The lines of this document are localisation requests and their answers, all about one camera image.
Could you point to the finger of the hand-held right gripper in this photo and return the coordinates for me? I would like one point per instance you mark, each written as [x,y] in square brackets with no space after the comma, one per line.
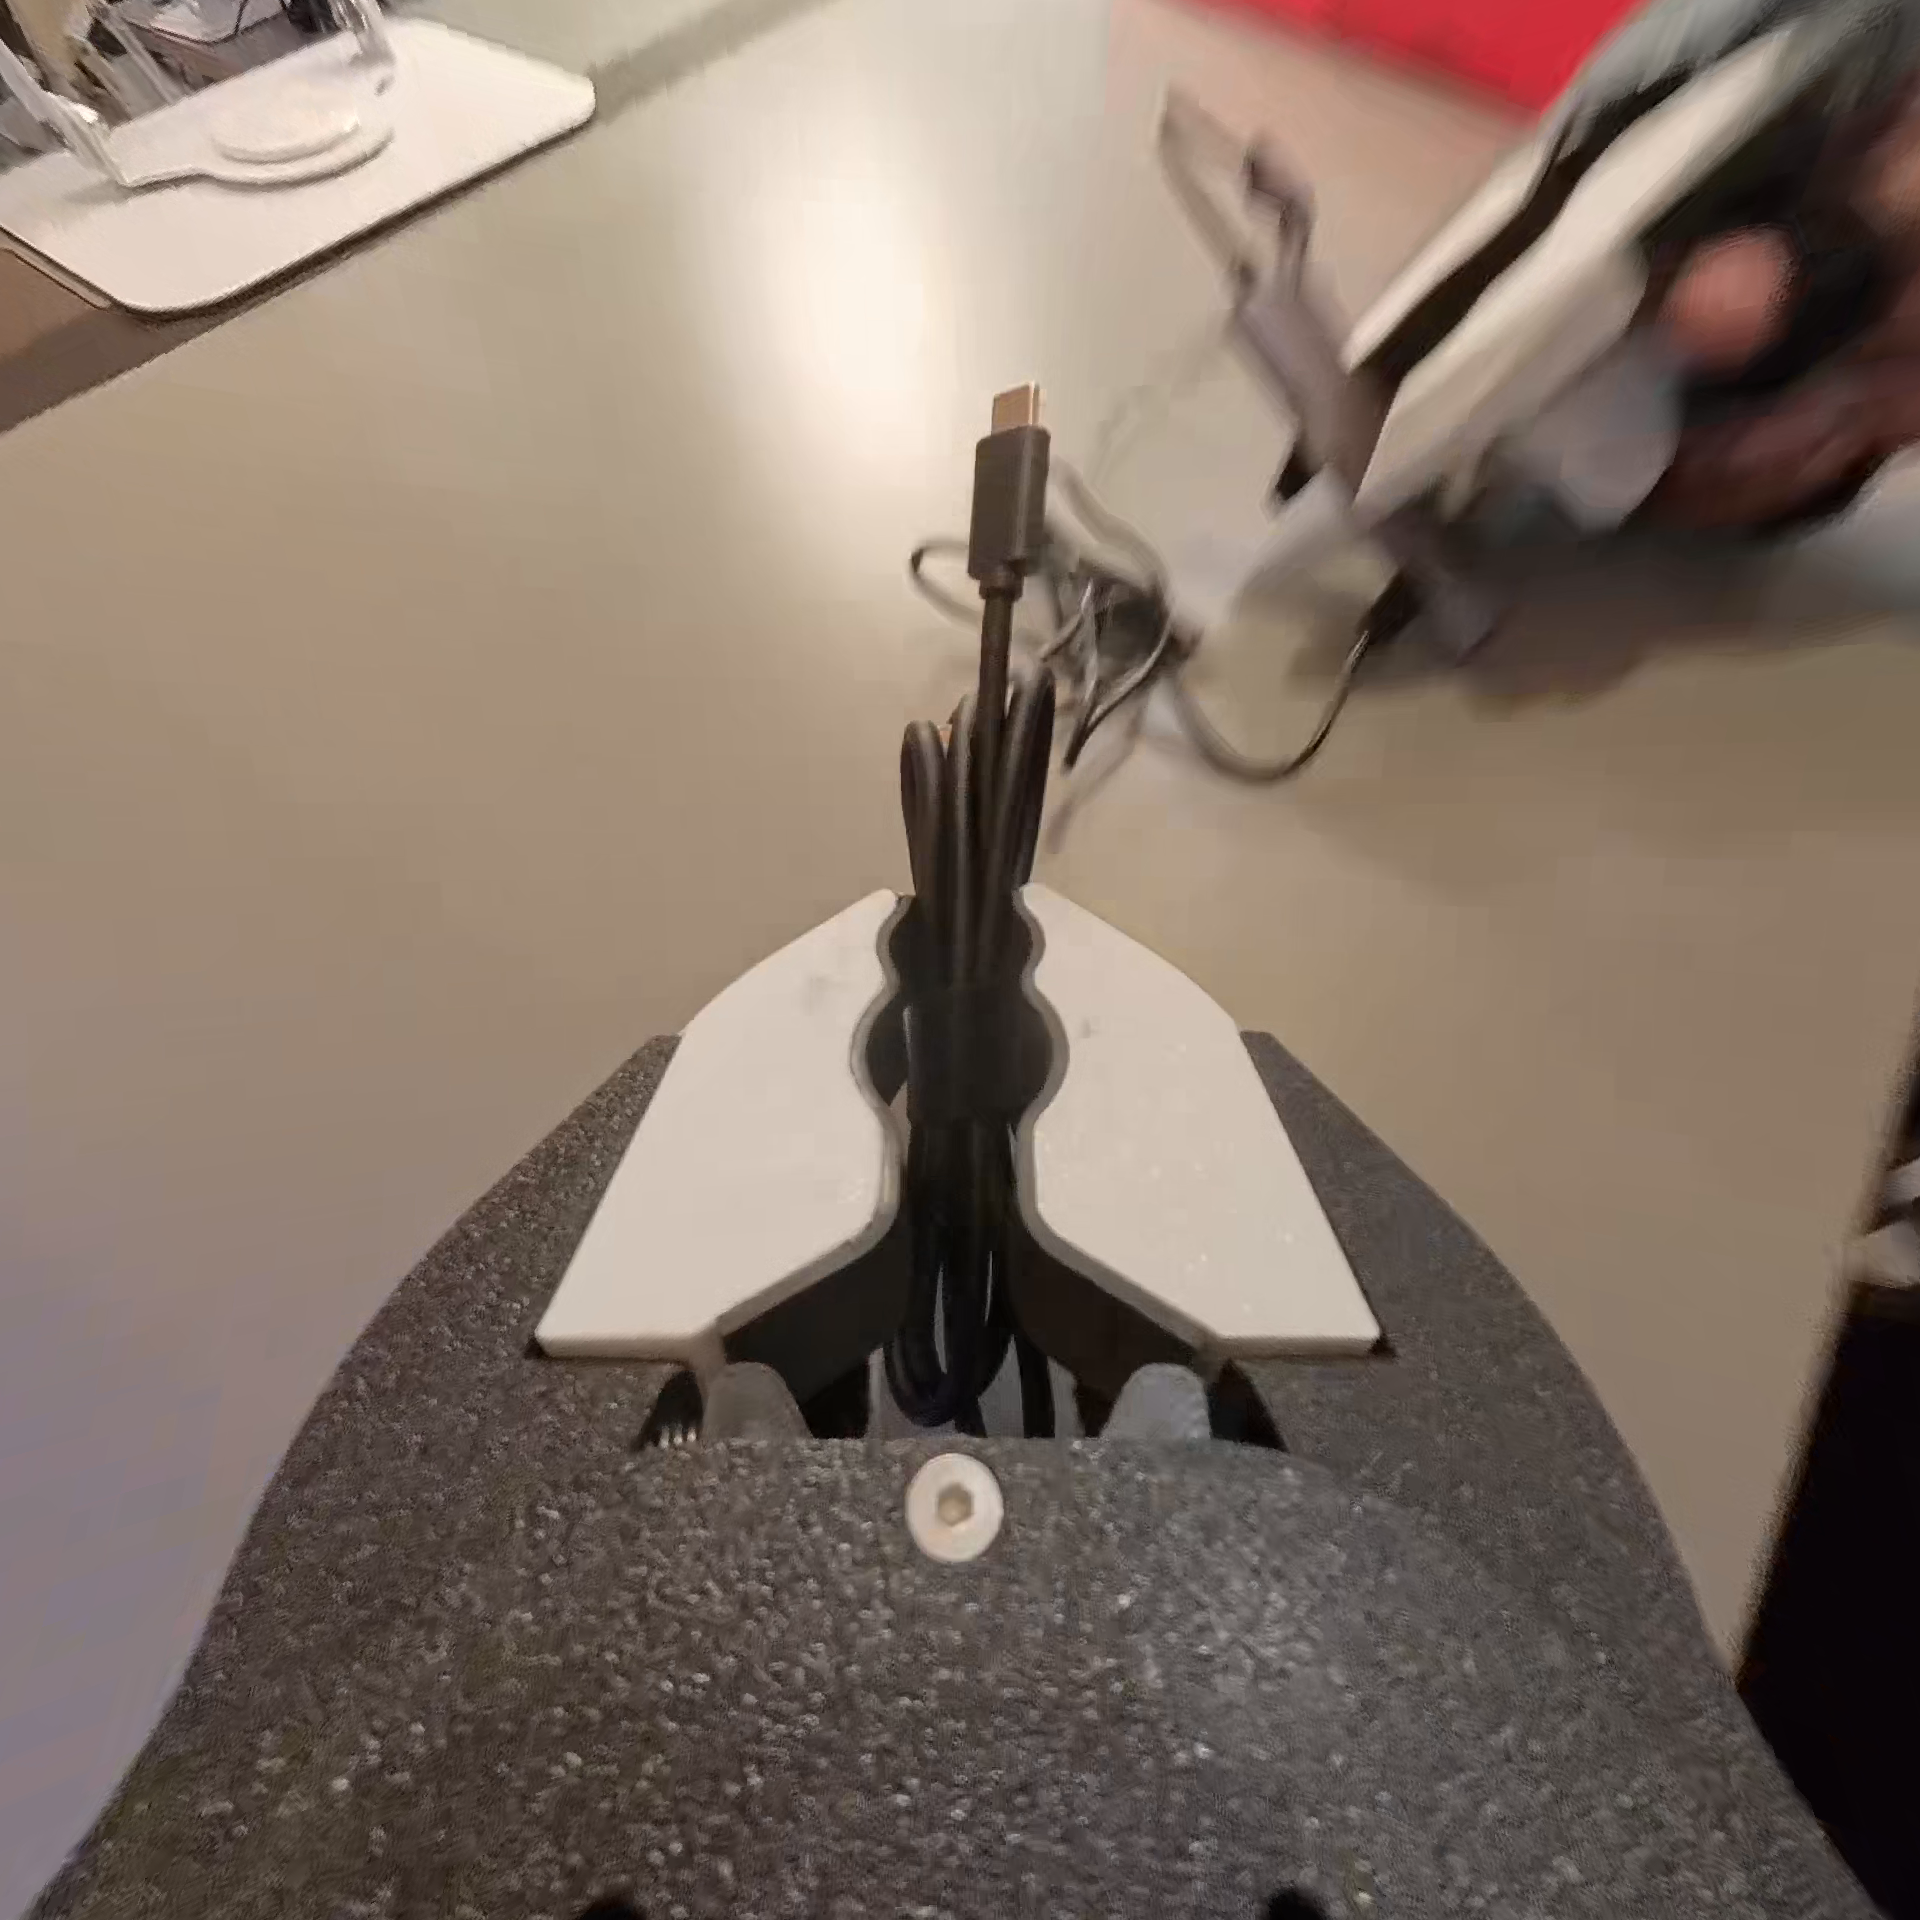
[1517,465]
[1559,225]

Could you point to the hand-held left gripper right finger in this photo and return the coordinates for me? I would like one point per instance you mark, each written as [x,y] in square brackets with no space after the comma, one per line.
[1184,1154]

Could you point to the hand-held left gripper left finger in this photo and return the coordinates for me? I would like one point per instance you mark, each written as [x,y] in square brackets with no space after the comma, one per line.
[735,1140]

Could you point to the person's right hand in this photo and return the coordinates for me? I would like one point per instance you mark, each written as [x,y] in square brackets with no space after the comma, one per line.
[1787,375]

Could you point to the red plastic bin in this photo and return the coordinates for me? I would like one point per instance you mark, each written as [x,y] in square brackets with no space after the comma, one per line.
[1441,38]

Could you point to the clear acrylic stand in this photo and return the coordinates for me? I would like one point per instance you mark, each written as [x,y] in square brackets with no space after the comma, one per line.
[136,106]

